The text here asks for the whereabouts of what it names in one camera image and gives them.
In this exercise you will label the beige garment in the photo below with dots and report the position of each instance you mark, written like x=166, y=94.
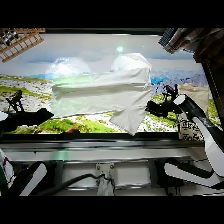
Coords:
x=196, y=93

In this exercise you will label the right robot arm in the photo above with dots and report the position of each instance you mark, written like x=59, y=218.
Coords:
x=213, y=140

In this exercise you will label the white garment with black print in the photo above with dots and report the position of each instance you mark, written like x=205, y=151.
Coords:
x=190, y=128

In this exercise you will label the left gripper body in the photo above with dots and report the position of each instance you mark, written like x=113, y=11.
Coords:
x=42, y=116

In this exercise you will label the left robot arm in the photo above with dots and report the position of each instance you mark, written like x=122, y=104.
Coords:
x=16, y=121

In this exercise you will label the silver frame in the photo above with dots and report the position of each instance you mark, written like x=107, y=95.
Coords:
x=100, y=155

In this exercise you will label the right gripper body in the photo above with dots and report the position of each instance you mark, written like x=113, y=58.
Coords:
x=157, y=109

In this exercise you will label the wooden lattice rack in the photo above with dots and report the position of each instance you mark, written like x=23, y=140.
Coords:
x=20, y=43

